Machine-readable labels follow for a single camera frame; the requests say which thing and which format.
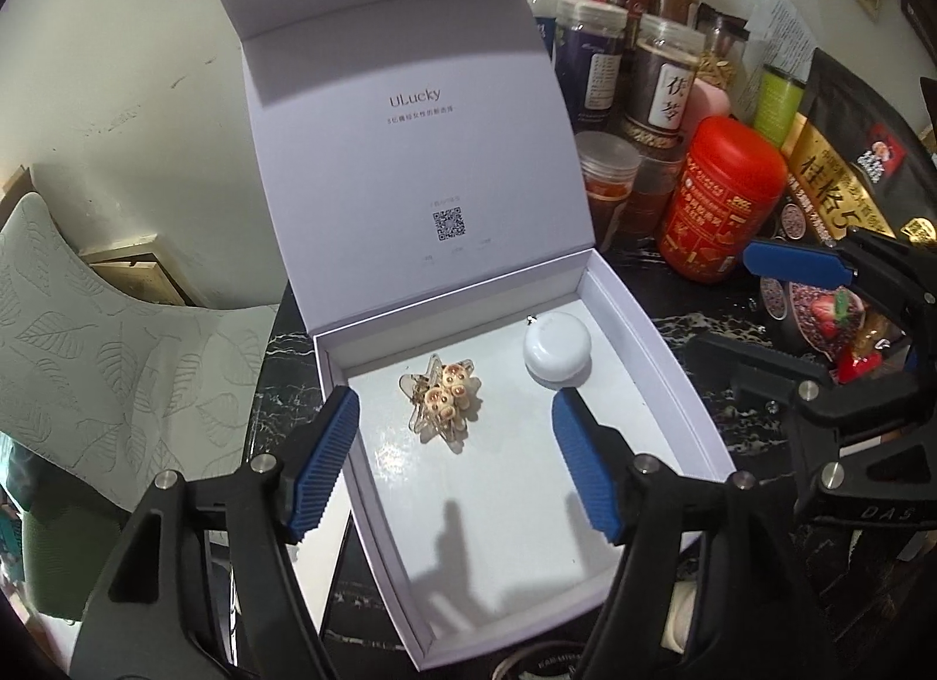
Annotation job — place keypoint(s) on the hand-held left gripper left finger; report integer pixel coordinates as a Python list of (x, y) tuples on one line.
[(322, 460)]

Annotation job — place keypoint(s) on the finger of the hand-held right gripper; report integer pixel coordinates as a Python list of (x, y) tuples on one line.
[(754, 365), (798, 263)]

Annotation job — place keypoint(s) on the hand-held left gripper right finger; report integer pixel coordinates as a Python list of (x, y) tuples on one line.
[(585, 460)]

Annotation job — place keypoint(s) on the white gift box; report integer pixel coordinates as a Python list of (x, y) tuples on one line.
[(468, 138)]

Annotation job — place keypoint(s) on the red snack packet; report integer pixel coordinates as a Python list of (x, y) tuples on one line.
[(858, 365)]

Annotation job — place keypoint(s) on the red canister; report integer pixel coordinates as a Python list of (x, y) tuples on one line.
[(717, 197)]

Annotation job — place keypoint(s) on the white round case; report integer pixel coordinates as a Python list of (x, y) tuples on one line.
[(556, 350)]

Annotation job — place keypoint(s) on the black and gold bag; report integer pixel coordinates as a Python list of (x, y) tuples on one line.
[(842, 138)]

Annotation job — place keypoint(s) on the bear hair clip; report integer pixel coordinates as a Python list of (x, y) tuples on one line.
[(446, 398)]

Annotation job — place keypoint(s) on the amber jar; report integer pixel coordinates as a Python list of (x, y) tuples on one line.
[(651, 197)]

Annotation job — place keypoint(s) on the green can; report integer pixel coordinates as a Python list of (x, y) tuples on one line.
[(777, 98)]

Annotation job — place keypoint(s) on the small clear jar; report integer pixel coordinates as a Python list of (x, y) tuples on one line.
[(607, 175)]

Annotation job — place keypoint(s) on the white label jar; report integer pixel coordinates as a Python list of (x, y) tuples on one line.
[(662, 94)]

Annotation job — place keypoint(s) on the grain jar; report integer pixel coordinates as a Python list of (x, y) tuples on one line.
[(721, 58)]

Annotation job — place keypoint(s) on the leaf patterned chair cushion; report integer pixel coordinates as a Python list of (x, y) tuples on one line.
[(110, 372)]

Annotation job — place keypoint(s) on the printed paper sheet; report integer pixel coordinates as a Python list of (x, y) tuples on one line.
[(776, 14)]

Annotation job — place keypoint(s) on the dark purple jar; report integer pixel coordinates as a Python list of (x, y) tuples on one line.
[(589, 65)]

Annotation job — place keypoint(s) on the green seat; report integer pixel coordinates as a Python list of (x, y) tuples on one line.
[(51, 563)]

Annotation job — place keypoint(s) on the blue label jar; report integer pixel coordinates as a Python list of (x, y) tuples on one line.
[(540, 21)]

